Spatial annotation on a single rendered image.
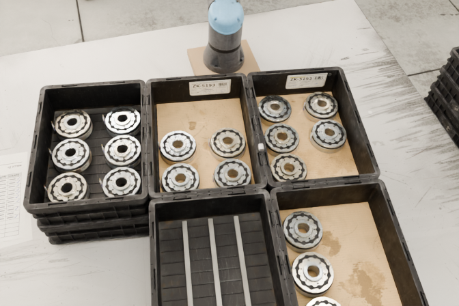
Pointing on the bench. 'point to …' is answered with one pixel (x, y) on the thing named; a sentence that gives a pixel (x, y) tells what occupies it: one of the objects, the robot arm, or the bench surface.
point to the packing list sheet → (14, 200)
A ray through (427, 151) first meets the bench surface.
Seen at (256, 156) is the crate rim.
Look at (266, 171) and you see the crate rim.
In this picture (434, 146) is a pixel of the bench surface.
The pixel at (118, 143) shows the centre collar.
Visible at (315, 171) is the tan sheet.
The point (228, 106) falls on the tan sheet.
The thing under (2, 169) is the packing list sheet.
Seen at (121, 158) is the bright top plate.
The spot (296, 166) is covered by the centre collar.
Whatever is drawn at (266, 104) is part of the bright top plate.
